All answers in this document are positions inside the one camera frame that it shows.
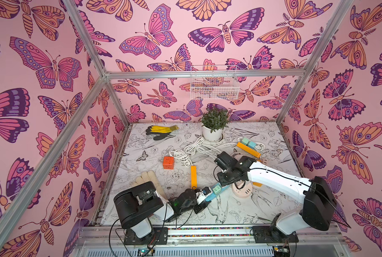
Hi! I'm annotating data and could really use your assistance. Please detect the yellow black work gloves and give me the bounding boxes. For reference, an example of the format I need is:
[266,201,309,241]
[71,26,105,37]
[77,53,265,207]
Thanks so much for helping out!
[146,125,179,141]

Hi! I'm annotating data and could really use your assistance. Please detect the orange cube socket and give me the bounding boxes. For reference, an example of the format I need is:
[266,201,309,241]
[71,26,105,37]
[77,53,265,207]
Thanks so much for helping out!
[163,156,175,170]

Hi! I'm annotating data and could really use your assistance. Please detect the white wire basket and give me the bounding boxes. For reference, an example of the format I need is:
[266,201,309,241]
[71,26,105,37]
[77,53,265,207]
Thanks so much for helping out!
[189,65,240,101]

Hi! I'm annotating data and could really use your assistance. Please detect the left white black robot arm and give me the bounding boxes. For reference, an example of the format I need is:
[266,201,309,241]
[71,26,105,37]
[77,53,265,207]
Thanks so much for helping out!
[113,182,211,241]

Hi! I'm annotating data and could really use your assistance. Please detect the beige cloth glove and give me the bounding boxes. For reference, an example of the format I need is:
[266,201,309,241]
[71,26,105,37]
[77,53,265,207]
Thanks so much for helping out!
[132,170,167,201]

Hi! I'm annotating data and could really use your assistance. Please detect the white cable bundle left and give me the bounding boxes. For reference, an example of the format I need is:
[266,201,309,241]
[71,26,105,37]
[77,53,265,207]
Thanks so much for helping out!
[170,149,192,169]

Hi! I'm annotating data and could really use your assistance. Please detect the orange power strip rear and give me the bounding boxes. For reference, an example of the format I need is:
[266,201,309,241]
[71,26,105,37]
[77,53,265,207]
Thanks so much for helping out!
[237,142,261,158]

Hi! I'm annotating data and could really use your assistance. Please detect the white coiled cable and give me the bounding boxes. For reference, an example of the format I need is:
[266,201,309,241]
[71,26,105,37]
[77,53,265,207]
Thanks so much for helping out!
[182,134,240,161]

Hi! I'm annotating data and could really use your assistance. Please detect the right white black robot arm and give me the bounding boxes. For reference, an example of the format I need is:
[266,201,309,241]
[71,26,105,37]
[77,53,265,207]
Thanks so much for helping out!
[214,152,337,235]

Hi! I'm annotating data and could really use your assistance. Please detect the potted green plant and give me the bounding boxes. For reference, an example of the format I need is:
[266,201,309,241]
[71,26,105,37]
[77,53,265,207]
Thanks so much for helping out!
[201,108,228,142]

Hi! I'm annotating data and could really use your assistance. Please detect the pink round socket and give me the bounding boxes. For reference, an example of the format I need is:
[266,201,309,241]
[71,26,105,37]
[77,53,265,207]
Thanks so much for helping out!
[232,181,253,198]

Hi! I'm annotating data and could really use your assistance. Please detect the blue power strip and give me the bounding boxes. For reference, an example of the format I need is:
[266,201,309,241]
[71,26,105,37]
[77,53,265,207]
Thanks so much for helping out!
[205,183,230,202]

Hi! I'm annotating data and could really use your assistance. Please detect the small yellow power strip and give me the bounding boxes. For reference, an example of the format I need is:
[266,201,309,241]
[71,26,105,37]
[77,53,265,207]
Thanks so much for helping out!
[253,182,263,187]

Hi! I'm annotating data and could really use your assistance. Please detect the green USB charger plug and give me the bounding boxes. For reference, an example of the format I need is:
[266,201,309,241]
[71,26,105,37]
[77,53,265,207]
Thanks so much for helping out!
[212,185,222,195]

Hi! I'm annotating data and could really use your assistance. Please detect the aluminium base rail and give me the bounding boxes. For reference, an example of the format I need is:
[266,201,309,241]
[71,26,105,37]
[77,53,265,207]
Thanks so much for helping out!
[71,224,353,257]

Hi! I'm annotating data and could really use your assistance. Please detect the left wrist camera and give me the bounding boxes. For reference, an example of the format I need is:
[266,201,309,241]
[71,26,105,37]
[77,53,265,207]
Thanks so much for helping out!
[196,187,212,205]

